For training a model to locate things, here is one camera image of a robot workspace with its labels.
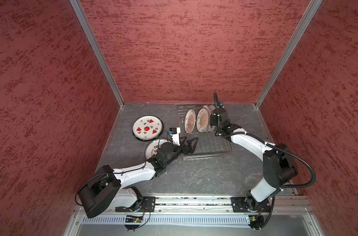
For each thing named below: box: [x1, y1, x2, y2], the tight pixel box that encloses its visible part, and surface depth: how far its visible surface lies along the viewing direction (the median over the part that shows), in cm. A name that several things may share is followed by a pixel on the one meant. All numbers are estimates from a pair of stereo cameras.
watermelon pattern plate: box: [132, 115, 164, 141], surface depth 105 cm
